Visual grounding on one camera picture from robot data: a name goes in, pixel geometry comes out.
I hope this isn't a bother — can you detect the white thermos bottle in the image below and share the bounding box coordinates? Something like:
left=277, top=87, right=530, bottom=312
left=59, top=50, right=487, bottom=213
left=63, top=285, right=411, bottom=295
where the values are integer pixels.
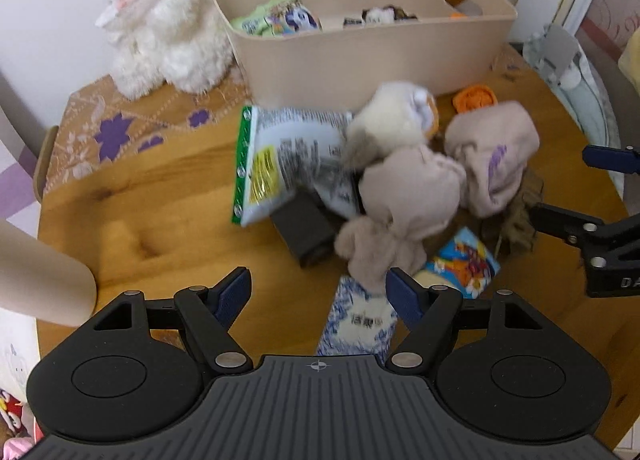
left=0, top=217, right=97, bottom=328

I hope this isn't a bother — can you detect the blue white tissue pack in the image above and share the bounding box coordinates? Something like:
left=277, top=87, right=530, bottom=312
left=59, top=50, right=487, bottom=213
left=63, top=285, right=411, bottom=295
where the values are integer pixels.
left=316, top=274, right=398, bottom=357

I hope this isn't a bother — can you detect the grey plastic clip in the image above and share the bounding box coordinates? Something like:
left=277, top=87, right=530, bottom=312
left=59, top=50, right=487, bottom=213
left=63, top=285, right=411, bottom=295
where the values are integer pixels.
left=537, top=22, right=583, bottom=90

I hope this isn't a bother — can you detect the small orange round item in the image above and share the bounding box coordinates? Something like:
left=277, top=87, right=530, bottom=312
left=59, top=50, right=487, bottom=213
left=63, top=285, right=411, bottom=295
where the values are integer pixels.
left=452, top=84, right=498, bottom=114

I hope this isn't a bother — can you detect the small black box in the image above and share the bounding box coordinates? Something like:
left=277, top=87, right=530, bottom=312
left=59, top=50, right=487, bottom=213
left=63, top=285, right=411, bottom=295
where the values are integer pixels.
left=270, top=187, right=351, bottom=269

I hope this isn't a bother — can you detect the beige pouch with purple print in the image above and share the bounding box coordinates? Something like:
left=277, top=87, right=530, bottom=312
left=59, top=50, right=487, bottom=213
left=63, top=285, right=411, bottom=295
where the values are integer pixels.
left=444, top=100, right=541, bottom=218

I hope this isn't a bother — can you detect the white green snack bag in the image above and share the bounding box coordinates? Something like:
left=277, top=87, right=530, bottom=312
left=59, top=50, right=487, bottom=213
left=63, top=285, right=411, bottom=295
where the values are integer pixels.
left=231, top=104, right=361, bottom=227

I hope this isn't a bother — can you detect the cream plush toy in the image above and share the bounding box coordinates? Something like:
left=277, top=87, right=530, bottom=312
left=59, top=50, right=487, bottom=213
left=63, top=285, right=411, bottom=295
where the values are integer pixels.
left=345, top=81, right=441, bottom=171

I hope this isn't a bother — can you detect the green pony snack bag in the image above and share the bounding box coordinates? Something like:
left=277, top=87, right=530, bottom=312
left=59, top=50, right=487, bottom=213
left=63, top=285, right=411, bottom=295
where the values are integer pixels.
left=230, top=0, right=323, bottom=38

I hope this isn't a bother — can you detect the small leopard print plush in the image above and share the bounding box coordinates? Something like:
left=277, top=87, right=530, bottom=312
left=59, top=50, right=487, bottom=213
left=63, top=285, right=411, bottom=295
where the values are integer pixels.
left=344, top=4, right=418, bottom=28

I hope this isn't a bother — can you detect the brown floral table mat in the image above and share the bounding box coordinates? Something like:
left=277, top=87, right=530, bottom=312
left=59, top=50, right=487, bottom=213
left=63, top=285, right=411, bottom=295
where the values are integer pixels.
left=42, top=42, right=526, bottom=197

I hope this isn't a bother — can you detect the beige plastic storage basket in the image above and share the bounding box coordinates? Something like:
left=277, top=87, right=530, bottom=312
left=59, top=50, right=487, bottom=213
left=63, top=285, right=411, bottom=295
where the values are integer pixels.
left=212, top=0, right=518, bottom=113

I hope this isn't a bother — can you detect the pale blue cloth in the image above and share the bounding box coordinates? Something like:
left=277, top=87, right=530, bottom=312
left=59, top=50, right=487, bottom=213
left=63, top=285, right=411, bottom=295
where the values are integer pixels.
left=522, top=24, right=640, bottom=201

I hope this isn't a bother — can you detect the wooden desktop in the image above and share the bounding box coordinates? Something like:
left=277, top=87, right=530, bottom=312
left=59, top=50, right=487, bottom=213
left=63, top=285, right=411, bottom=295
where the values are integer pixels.
left=37, top=42, right=640, bottom=451

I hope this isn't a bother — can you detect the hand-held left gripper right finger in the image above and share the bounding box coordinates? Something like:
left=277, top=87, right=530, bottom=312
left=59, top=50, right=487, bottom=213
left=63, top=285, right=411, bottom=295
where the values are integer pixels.
left=384, top=267, right=548, bottom=373

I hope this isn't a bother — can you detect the white purple cabinet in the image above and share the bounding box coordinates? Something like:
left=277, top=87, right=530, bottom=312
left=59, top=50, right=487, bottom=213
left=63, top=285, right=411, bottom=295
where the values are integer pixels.
left=0, top=70, right=56, bottom=241

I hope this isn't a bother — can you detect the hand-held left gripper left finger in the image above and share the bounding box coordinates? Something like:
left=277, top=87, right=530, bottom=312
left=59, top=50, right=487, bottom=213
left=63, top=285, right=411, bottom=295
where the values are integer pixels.
left=92, top=266, right=253, bottom=373

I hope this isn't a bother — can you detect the blue cartoon packet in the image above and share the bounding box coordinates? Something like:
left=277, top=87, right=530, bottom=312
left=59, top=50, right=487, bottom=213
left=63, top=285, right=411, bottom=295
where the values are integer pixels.
left=412, top=226, right=502, bottom=299

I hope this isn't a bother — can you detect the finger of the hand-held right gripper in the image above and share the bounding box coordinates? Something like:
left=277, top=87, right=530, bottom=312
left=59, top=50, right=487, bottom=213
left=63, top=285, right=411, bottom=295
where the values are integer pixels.
left=529, top=202, right=640, bottom=269
left=582, top=144, right=640, bottom=171

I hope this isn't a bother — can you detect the brown hair claw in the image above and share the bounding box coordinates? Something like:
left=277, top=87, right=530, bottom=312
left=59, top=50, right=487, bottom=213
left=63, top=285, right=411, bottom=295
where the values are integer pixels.
left=477, top=167, right=546, bottom=258

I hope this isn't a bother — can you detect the beige plush toy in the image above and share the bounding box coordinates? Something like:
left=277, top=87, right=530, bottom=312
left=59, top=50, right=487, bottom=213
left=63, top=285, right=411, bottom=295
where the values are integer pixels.
left=334, top=145, right=468, bottom=295

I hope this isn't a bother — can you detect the white lamb plush toy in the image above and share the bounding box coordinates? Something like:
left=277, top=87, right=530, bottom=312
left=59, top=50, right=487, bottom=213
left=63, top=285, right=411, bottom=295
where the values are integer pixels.
left=95, top=0, right=236, bottom=100

